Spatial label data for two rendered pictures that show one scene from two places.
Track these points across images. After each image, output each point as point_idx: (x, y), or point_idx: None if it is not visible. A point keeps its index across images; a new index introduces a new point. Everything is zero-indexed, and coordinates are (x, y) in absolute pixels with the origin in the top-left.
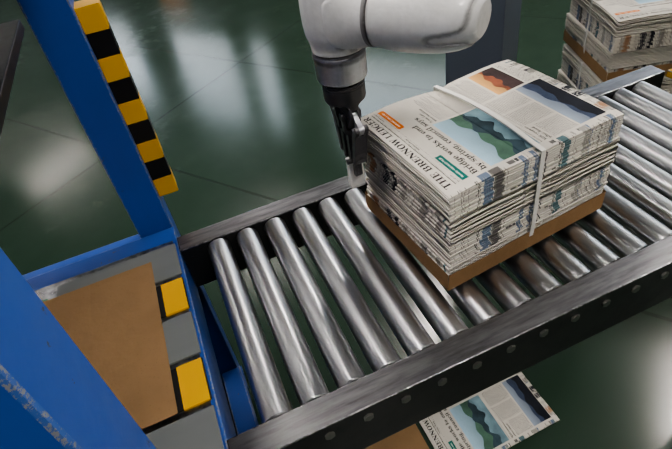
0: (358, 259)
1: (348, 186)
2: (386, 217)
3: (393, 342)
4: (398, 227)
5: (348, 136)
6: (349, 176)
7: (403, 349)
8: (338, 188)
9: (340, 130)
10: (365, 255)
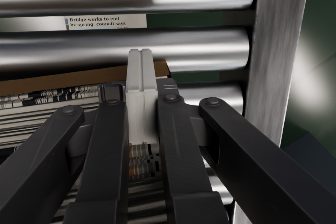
0: None
1: (259, 51)
2: (72, 83)
3: (198, 13)
4: (16, 92)
5: (76, 198)
6: (138, 62)
7: (187, 18)
8: (267, 28)
9: (242, 160)
10: None
